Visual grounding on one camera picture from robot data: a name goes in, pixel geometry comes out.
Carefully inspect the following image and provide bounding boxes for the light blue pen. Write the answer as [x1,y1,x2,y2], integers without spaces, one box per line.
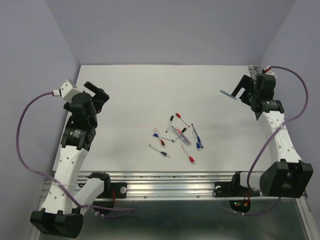
[219,89,238,101]

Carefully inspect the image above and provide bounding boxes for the black cap marker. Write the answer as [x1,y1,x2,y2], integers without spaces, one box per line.
[165,115,174,133]
[172,127,187,142]

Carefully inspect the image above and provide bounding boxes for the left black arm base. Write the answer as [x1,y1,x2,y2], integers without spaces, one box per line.
[93,182,128,217]

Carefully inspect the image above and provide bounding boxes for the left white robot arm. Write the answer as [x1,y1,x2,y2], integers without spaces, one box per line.
[30,80,111,239]

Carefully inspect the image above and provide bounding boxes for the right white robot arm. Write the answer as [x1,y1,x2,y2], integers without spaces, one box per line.
[230,73,313,199]

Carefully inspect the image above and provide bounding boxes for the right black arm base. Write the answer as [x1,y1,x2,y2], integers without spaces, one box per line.
[213,181,260,214]

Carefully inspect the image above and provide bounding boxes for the blue pen far right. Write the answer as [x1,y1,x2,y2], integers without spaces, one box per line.
[196,134,204,149]

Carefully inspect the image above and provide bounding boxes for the red transparent pen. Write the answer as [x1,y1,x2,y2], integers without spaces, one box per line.
[171,125,192,146]

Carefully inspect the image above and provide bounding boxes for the black cap marker low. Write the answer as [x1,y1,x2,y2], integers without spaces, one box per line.
[161,136,175,143]

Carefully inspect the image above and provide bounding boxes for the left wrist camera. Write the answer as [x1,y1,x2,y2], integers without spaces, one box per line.
[52,79,81,103]

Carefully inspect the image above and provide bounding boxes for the aluminium rail frame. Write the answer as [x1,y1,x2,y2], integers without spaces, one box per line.
[28,171,315,240]

